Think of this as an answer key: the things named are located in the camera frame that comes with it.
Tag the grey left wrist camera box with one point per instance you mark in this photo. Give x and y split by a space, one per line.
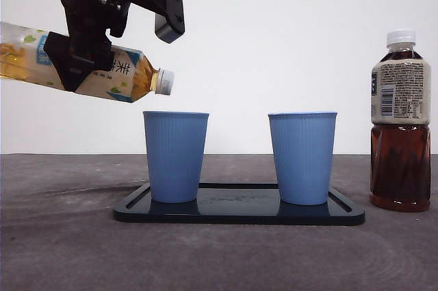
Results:
166 32

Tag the jasmine tea bottle white label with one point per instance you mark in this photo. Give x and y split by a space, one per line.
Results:
137 78

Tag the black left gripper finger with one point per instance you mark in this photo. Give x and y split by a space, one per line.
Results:
73 75

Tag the dark tea bottle beige label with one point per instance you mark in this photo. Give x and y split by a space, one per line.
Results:
400 167

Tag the blue ribbed plastic cup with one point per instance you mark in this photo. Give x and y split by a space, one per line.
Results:
174 157
302 157

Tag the dark blue rectangular tray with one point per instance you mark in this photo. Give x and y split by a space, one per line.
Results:
239 214

